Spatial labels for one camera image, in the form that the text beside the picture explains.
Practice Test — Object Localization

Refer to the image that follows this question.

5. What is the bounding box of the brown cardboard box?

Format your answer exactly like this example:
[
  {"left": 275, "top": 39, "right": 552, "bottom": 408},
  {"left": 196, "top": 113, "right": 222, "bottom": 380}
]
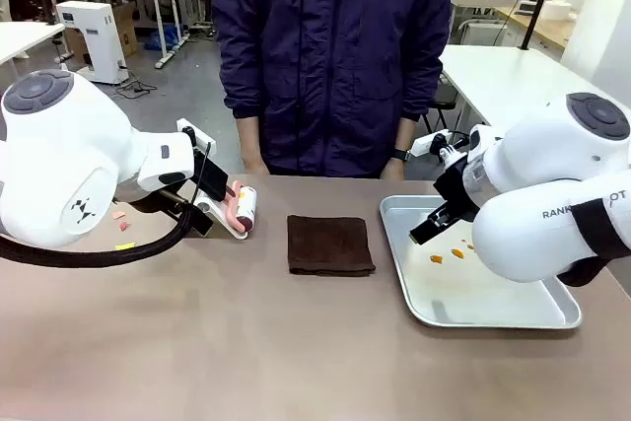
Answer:
[{"left": 63, "top": 1, "right": 140, "bottom": 63}]

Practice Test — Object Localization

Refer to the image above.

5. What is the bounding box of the wooden top table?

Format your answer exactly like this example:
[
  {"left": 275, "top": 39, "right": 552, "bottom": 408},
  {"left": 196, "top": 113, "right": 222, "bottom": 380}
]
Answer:
[{"left": 494, "top": 3, "right": 576, "bottom": 53}]

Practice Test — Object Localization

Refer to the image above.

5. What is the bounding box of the large white table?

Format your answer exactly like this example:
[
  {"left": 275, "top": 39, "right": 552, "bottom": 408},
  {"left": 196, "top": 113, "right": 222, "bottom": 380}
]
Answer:
[{"left": 436, "top": 43, "right": 631, "bottom": 130}]

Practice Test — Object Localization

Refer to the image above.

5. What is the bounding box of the black braided cable sleeve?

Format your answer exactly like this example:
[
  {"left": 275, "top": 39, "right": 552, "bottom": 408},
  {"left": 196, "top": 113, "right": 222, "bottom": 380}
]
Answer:
[{"left": 0, "top": 187, "right": 214, "bottom": 267}]

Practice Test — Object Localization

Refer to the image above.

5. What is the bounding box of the person's right hand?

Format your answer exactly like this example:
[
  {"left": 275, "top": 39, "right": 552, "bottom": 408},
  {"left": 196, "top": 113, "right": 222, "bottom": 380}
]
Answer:
[{"left": 243, "top": 150, "right": 271, "bottom": 176}]

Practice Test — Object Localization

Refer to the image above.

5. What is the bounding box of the person's left hand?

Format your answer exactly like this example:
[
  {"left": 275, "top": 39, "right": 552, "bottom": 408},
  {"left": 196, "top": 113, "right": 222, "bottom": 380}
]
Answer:
[{"left": 380, "top": 158, "right": 406, "bottom": 180}]

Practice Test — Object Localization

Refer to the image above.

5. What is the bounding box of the black floor cable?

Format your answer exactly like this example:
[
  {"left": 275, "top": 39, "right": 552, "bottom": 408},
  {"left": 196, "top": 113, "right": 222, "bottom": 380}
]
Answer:
[{"left": 114, "top": 79, "right": 160, "bottom": 101}]

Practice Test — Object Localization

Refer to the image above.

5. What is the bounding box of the pink lint roller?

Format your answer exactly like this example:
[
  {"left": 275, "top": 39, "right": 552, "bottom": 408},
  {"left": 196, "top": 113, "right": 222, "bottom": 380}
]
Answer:
[{"left": 224, "top": 180, "right": 261, "bottom": 236}]

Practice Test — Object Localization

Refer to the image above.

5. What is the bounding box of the black chair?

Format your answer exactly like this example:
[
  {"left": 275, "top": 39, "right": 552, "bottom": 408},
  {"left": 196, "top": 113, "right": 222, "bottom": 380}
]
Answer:
[{"left": 418, "top": 73, "right": 462, "bottom": 146}]

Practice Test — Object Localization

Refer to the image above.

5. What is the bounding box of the person's left forearm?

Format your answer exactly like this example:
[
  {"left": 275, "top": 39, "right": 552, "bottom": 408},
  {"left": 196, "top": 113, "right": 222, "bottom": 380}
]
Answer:
[{"left": 393, "top": 116, "right": 419, "bottom": 151}]

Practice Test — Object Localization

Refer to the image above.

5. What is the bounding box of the black strap on arm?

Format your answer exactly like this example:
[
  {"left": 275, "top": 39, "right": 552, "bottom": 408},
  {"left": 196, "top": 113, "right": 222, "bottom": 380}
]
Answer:
[{"left": 555, "top": 196, "right": 631, "bottom": 289}]

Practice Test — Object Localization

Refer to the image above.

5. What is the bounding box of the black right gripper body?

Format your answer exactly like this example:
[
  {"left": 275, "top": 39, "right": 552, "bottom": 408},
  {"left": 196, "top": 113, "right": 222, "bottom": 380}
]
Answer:
[{"left": 427, "top": 156, "right": 482, "bottom": 228}]

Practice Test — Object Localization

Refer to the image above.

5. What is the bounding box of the dark brown cloth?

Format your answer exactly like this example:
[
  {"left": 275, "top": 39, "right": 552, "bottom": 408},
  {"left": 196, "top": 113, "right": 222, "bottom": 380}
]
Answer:
[{"left": 287, "top": 214, "right": 377, "bottom": 278}]

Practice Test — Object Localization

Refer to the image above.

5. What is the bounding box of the white folding stand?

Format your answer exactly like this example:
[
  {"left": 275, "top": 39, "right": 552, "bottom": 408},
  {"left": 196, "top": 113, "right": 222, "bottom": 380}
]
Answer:
[{"left": 194, "top": 196, "right": 250, "bottom": 242}]

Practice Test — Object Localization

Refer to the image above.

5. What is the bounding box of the person's right forearm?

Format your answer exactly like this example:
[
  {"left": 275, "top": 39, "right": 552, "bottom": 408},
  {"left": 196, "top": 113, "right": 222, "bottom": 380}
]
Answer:
[{"left": 235, "top": 114, "right": 263, "bottom": 156}]

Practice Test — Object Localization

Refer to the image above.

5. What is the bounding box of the white pedestal machine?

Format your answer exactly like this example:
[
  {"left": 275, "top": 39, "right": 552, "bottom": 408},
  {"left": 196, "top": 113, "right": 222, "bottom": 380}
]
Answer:
[{"left": 55, "top": 0, "right": 129, "bottom": 86}]

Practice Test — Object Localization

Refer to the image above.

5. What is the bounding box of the person in navy jacket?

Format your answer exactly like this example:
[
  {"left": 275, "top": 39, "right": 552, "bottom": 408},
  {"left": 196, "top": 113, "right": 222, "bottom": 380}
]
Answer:
[{"left": 211, "top": 0, "right": 455, "bottom": 179}]

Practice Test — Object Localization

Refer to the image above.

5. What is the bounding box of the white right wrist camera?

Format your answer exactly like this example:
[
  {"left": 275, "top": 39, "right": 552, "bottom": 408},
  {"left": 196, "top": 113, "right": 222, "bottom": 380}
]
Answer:
[{"left": 411, "top": 128, "right": 469, "bottom": 162}]

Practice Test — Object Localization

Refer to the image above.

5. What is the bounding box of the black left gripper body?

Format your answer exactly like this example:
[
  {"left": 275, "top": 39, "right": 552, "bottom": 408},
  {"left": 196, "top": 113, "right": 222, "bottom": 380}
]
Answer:
[{"left": 193, "top": 152, "right": 231, "bottom": 202}]

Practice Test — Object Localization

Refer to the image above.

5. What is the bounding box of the silver metal tray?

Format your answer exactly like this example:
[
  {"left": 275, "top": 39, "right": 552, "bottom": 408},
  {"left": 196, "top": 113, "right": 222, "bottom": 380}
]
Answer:
[{"left": 379, "top": 194, "right": 583, "bottom": 329}]

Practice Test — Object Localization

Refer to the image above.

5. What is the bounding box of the blue plastic bag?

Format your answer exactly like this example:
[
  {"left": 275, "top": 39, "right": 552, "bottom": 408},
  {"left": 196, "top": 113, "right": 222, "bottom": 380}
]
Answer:
[{"left": 144, "top": 24, "right": 181, "bottom": 53}]

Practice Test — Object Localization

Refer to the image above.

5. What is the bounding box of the white table with rounded corner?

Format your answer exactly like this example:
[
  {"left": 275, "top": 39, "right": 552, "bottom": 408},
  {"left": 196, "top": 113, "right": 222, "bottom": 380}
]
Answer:
[{"left": 0, "top": 21, "right": 66, "bottom": 66}]

